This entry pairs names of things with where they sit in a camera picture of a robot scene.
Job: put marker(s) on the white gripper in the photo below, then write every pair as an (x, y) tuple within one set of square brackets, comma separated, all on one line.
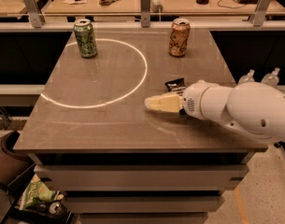
[(194, 99)]

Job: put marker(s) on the black rxbar chocolate bar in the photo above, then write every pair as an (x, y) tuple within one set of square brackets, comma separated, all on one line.
[(176, 84)]

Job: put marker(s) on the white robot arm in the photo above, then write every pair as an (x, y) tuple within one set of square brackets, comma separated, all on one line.
[(252, 108)]

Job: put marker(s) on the orange soda can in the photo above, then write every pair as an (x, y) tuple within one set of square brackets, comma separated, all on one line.
[(178, 41)]

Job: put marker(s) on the green soda can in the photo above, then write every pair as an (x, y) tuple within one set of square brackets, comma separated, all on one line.
[(84, 34)]

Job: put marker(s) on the crushed can in bin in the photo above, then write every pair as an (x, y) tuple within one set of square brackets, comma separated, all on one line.
[(57, 209)]

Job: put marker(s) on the clear plastic bottle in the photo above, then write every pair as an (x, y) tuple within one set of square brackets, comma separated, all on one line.
[(247, 78), (272, 78)]

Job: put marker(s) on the white power strip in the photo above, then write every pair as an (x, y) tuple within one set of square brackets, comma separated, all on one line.
[(156, 6)]

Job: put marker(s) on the grey drawer cabinet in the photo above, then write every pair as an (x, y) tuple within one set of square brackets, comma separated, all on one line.
[(143, 187)]

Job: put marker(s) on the scissors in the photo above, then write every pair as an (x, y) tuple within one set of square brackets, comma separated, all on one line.
[(105, 3)]

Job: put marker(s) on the green chip bag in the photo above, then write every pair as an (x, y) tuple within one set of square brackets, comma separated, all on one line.
[(37, 193)]

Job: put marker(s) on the middle metal bracket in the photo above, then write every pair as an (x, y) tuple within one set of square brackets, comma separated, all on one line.
[(145, 13)]

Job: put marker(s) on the metal bracket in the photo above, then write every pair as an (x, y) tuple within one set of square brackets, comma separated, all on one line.
[(35, 16), (257, 18), (145, 13)]

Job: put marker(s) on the right metal bracket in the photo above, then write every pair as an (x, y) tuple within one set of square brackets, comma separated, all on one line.
[(257, 18)]

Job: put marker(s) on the left metal bracket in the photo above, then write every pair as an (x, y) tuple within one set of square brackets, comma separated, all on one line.
[(35, 16)]

